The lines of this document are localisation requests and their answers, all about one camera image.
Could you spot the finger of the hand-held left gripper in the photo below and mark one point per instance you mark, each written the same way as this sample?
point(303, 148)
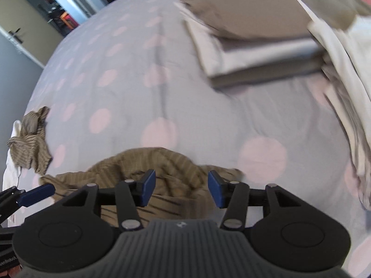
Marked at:
point(37, 194)

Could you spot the cream crumpled garment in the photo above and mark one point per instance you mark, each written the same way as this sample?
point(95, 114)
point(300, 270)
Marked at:
point(353, 92)

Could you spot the cluttered shelf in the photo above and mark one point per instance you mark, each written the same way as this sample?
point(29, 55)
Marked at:
point(58, 14)

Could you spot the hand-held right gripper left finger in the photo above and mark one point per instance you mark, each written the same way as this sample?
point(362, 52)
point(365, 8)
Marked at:
point(147, 188)

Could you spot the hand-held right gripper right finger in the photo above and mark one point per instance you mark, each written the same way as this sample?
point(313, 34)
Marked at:
point(216, 188)

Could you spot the white cloth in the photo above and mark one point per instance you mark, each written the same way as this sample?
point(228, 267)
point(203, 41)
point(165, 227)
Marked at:
point(11, 173)

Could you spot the tan striped pants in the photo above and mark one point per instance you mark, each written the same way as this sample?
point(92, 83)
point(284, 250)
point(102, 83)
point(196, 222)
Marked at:
point(34, 147)

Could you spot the tan striped shirt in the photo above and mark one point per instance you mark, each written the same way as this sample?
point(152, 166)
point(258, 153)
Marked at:
point(174, 165)

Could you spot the beige door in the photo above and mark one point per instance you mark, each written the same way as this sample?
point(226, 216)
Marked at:
point(26, 14)

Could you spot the olive crumpled garment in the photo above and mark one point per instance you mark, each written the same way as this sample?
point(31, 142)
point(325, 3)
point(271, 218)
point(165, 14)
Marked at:
point(333, 3)

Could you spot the taupe folded garment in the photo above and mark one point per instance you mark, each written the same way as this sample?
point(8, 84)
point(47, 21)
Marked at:
point(246, 11)

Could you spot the light grey folded garment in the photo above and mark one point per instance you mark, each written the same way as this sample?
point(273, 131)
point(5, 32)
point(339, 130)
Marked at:
point(232, 58)

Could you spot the grey pink-dotted bedspread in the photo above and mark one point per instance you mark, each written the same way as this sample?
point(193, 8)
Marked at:
point(203, 107)

